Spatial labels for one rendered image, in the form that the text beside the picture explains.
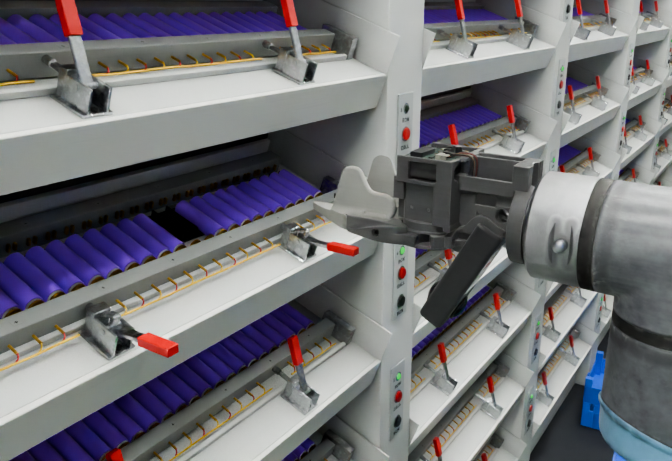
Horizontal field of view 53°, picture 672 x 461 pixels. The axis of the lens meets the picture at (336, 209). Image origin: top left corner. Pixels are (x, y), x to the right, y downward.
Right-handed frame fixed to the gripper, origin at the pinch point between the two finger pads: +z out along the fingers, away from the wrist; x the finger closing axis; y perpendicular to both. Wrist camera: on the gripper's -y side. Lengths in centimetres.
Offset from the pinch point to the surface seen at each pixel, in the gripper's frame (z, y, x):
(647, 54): 11, 2, -231
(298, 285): 7.1, -11.1, -3.1
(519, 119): 12, -4, -89
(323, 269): 7.0, -10.6, -7.9
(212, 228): 14.4, -3.9, 2.8
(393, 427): 5.9, -41.7, -24.8
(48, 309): 11.7, -4.3, 24.9
